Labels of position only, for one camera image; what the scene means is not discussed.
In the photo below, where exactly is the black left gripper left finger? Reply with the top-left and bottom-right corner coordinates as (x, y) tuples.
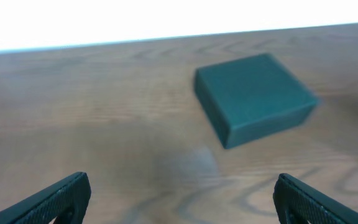
(0, 172), (91, 224)

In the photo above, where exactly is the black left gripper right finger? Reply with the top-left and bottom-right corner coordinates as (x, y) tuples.
(273, 173), (358, 224)

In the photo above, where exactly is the dark green box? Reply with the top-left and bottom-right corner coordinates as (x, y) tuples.
(194, 54), (319, 149)

